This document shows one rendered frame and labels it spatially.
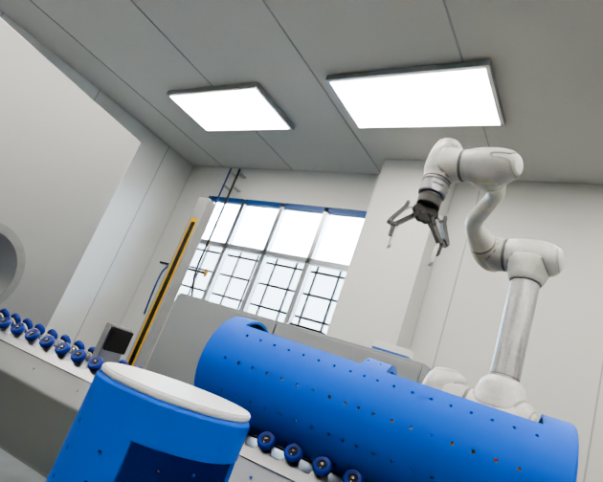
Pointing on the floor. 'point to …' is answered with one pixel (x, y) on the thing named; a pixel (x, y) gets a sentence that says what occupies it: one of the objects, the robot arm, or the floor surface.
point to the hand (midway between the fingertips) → (411, 252)
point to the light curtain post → (170, 284)
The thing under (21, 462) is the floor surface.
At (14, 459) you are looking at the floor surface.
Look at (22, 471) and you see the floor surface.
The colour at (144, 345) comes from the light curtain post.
